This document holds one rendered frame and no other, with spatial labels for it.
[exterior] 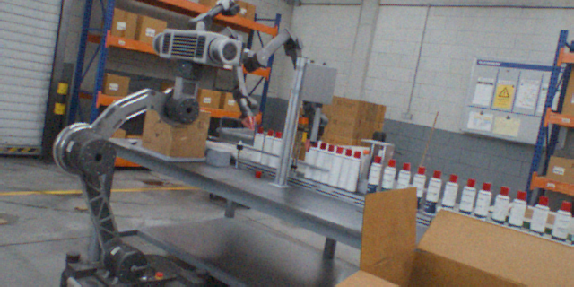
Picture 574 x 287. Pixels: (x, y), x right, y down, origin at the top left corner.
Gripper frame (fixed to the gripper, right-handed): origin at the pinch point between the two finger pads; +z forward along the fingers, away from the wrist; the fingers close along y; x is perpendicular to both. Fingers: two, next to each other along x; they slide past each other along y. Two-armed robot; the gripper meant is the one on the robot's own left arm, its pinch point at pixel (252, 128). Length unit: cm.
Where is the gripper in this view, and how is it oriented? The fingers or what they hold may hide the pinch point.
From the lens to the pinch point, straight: 283.3
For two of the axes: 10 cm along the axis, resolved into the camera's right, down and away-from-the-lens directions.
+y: 6.1, 0.5, 7.9
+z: 3.7, 8.7, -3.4
